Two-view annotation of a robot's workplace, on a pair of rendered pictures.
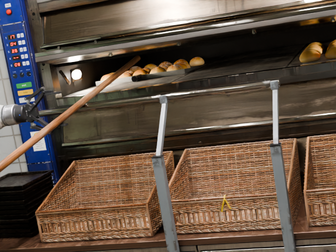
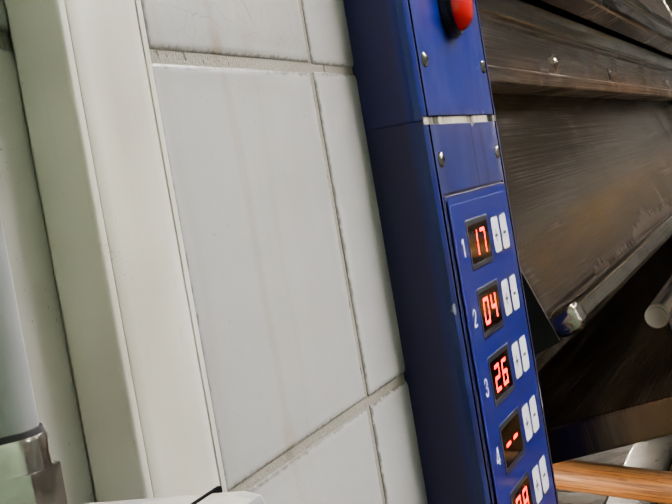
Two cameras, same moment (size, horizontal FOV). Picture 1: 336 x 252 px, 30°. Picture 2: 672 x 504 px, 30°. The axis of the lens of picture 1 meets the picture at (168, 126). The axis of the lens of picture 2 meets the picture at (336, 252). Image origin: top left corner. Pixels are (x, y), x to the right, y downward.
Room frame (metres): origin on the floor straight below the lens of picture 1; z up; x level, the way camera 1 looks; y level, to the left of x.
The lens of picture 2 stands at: (3.32, 1.39, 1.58)
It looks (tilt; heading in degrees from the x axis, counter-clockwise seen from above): 3 degrees down; 273
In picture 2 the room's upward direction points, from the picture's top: 10 degrees counter-clockwise
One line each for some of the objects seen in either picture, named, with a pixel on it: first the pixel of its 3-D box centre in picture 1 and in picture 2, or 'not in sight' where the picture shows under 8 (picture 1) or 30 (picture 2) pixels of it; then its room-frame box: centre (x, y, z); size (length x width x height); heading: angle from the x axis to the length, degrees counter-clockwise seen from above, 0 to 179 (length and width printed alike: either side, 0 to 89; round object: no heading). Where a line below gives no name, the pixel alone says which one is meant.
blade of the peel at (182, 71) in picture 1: (148, 74); not in sight; (3.80, 0.07, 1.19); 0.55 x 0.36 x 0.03; 73
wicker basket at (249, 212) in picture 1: (233, 184); not in sight; (2.74, -0.25, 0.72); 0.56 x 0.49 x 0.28; 71
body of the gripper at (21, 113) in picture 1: (28, 112); not in sight; (2.66, 0.58, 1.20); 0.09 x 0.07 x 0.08; 73
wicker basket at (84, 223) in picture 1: (109, 194); not in sight; (2.92, 0.33, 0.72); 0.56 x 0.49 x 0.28; 72
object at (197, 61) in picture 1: (196, 61); not in sight; (4.04, -0.25, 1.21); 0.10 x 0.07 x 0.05; 70
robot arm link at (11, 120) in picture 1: (12, 114); not in sight; (2.68, 0.65, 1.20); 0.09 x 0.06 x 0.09; 163
